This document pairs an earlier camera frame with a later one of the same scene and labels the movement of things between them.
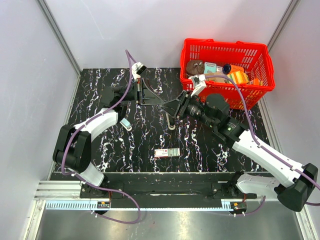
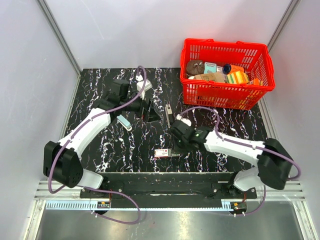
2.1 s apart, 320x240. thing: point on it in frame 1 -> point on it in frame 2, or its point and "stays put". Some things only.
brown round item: x=195 y=67 stays put
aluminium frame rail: x=56 y=190 stays put
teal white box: x=210 y=66 stays put
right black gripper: x=171 y=107 -> x=175 y=138
